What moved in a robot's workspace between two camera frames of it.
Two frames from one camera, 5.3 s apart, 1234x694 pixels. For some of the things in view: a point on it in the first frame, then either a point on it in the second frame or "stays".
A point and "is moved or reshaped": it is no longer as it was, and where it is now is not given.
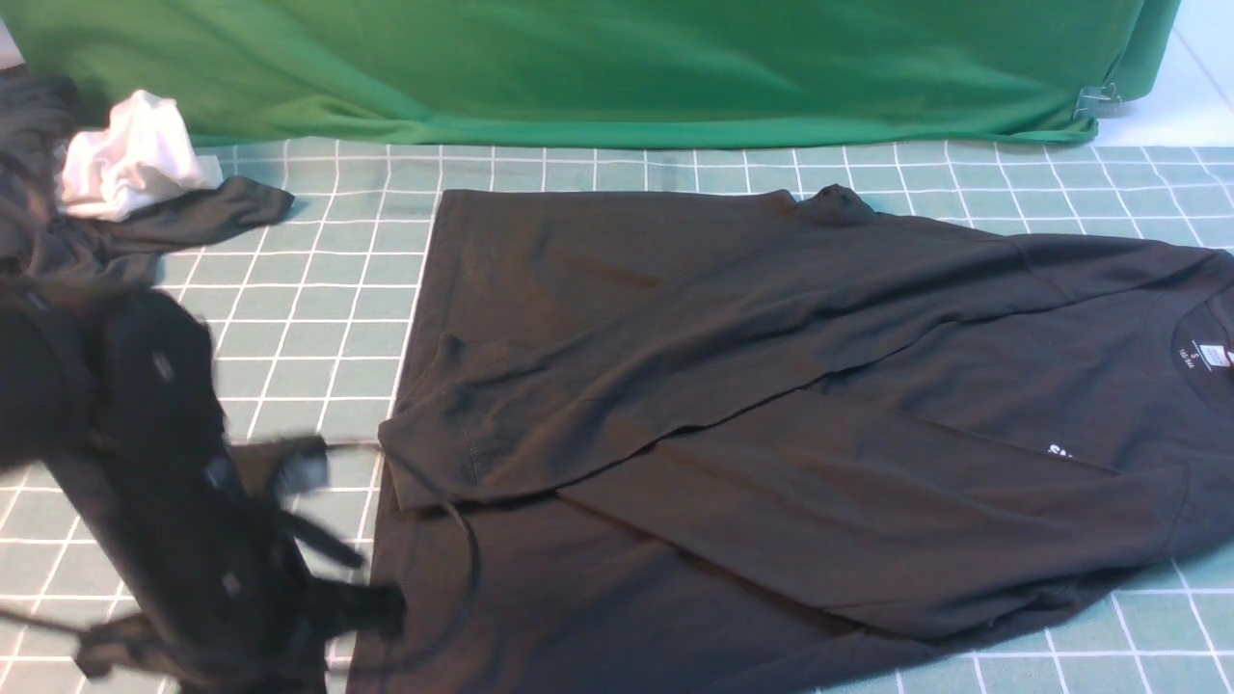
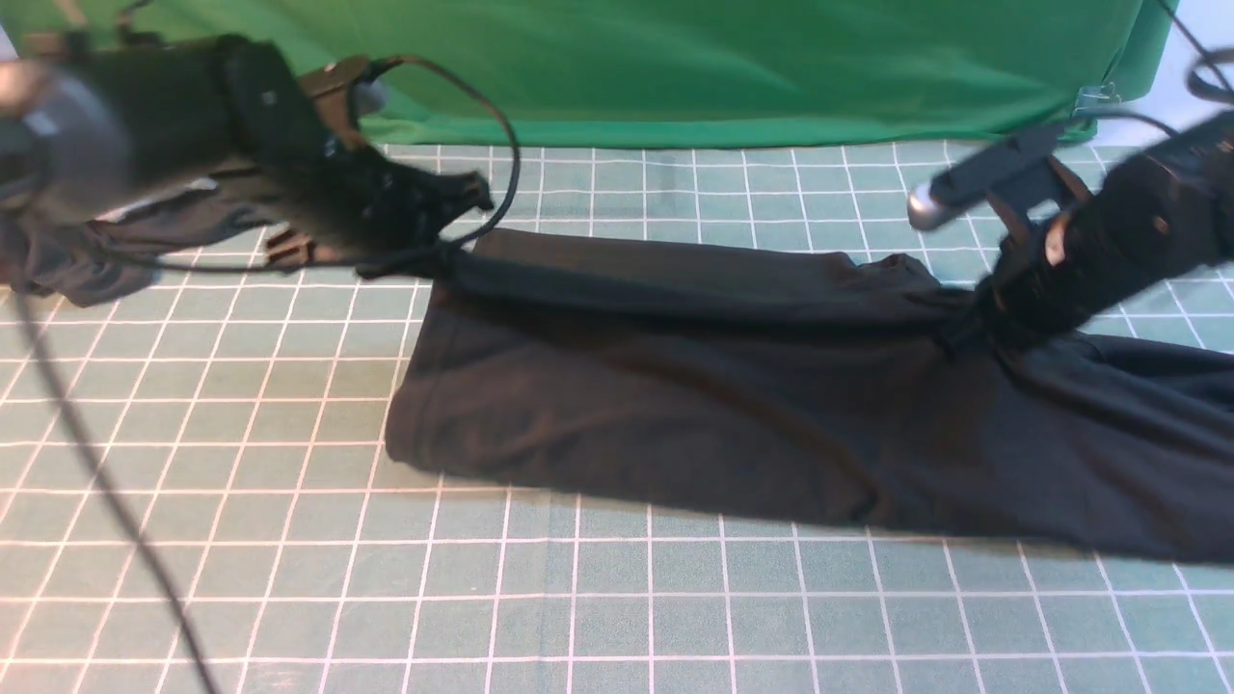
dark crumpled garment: x=42 y=242 stays
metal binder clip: x=1096 y=102 stays
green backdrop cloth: x=281 y=73 stays
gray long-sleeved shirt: x=784 y=442 is moved or reshaped
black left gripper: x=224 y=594 → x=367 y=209
